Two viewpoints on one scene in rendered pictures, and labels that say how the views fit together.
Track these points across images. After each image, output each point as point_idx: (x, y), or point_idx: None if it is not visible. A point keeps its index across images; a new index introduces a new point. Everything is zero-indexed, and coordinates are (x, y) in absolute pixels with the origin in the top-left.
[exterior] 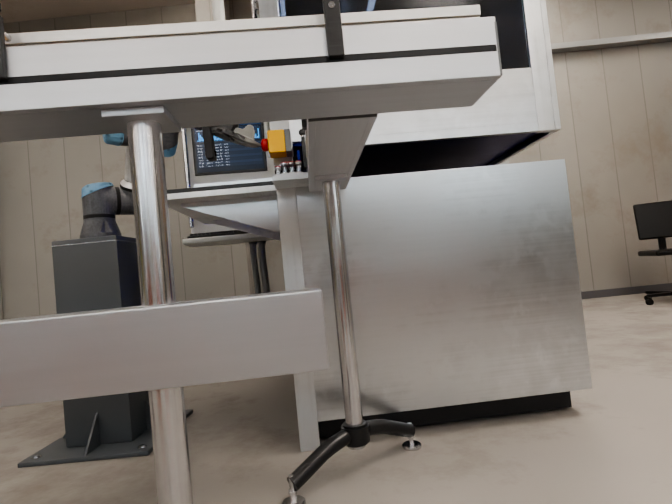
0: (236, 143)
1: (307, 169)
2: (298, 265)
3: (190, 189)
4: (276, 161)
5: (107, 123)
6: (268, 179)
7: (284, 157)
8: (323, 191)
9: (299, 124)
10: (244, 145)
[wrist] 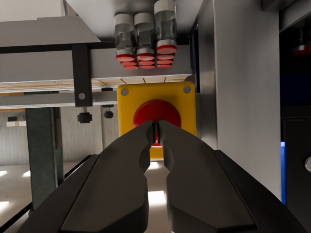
0: (270, 212)
1: (82, 42)
2: None
3: None
4: (211, 76)
5: None
6: (306, 6)
7: (205, 90)
8: (65, 5)
9: None
10: (209, 156)
